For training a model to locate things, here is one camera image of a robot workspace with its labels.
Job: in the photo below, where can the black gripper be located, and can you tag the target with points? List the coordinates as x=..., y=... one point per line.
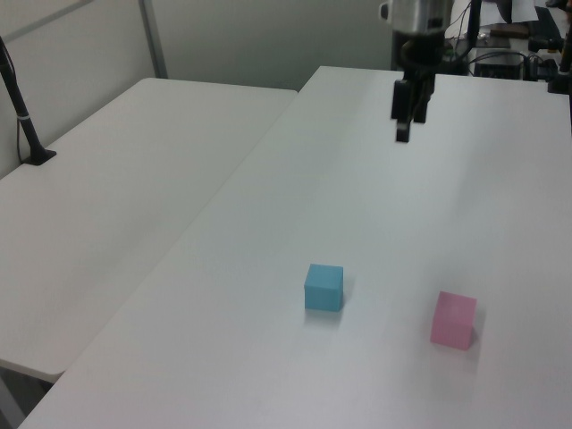
x=424, y=56

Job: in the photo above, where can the blue foam cube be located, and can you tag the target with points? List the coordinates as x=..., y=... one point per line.
x=322, y=288

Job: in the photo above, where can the pink foam cube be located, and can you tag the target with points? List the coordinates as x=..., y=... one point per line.
x=451, y=321

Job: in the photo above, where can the black electronics box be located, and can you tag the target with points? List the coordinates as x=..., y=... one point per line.
x=498, y=64

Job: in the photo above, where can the thin black upright pole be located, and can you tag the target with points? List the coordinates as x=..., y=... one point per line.
x=473, y=31

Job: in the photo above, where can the white paper sheets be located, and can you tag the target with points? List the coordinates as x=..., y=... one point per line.
x=518, y=10

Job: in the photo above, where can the black device on bench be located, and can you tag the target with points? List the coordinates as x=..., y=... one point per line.
x=545, y=44

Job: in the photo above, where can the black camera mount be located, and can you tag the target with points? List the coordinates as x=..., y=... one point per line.
x=561, y=71

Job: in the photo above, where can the black camera pole with base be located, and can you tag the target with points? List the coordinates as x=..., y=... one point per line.
x=24, y=123

